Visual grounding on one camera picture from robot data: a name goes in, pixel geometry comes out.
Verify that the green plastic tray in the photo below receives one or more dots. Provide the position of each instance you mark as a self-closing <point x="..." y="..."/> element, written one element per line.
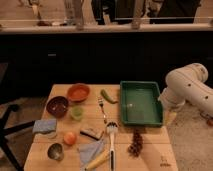
<point x="139" y="104"/>

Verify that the dark red bowl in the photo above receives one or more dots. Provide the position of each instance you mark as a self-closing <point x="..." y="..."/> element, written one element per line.
<point x="57" y="106"/>

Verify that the orange-red bowl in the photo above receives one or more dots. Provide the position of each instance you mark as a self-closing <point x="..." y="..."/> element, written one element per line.
<point x="78" y="92"/>

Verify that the blue folded cloth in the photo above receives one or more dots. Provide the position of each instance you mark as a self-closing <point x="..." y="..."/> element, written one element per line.
<point x="44" y="126"/>

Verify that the black office chair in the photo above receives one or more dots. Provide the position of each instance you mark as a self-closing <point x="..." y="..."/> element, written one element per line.
<point x="4" y="132"/>

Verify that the white dish brush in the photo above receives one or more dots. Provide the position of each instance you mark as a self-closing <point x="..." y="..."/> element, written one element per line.
<point x="112" y="129"/>

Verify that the small green cup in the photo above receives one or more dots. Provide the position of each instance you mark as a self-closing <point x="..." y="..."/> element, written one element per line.
<point x="76" y="113"/>

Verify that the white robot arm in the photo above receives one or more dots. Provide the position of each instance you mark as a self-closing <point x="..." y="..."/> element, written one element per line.
<point x="186" y="84"/>

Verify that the yellow banana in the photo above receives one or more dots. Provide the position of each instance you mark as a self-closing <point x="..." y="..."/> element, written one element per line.
<point x="100" y="159"/>

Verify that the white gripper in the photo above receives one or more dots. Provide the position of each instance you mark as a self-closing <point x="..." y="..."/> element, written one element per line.
<point x="171" y="102"/>

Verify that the orange round fruit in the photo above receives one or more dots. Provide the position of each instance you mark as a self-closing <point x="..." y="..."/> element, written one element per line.
<point x="70" y="138"/>

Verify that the dark sponge block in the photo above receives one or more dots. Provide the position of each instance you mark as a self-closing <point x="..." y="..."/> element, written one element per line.
<point x="92" y="133"/>

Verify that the grey-blue cloth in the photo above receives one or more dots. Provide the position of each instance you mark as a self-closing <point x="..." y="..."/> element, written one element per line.
<point x="89" y="151"/>

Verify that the small metal cup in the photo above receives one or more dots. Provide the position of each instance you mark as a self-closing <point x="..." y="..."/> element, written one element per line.
<point x="55" y="152"/>

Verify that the silver fork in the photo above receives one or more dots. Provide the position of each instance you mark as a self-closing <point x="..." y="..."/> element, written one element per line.
<point x="101" y="104"/>

